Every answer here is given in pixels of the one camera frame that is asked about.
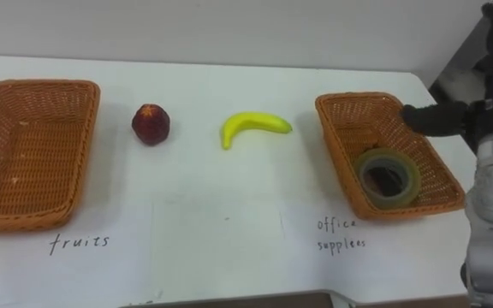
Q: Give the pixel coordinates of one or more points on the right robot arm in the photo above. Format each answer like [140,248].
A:
[492,214]

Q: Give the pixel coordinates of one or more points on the clear tape roll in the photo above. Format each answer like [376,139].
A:
[409,188]

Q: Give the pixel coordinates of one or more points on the small orange wicker basket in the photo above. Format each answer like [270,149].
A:
[349,128]

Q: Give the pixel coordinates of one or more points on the yellow banana soft toy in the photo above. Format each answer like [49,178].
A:
[251,122]

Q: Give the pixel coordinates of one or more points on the white desk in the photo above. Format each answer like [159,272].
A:
[212,205]

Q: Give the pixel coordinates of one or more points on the red apple soft toy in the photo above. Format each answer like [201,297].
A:
[150,124]

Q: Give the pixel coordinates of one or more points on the large orange wicker basket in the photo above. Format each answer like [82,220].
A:
[32,154]

